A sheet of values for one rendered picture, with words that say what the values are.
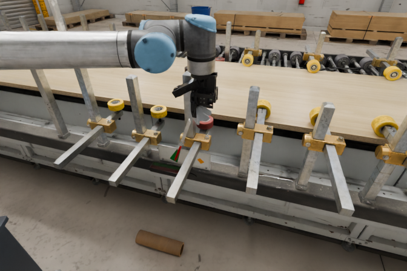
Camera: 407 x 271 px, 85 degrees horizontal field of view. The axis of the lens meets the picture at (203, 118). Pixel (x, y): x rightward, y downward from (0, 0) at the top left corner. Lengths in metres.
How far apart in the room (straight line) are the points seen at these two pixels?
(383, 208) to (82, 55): 1.16
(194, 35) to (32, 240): 1.73
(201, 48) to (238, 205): 1.19
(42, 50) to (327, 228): 1.64
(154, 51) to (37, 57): 0.26
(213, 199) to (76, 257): 0.92
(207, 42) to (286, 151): 0.75
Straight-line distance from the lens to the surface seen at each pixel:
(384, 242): 1.82
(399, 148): 1.00
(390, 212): 1.19
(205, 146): 0.98
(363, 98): 1.51
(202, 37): 0.67
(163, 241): 1.60
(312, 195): 1.09
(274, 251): 1.70
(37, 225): 2.08
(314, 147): 0.93
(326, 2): 8.01
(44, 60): 0.62
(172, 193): 0.79
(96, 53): 0.57
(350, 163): 1.30
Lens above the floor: 1.48
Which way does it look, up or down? 33 degrees down
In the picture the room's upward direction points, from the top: straight up
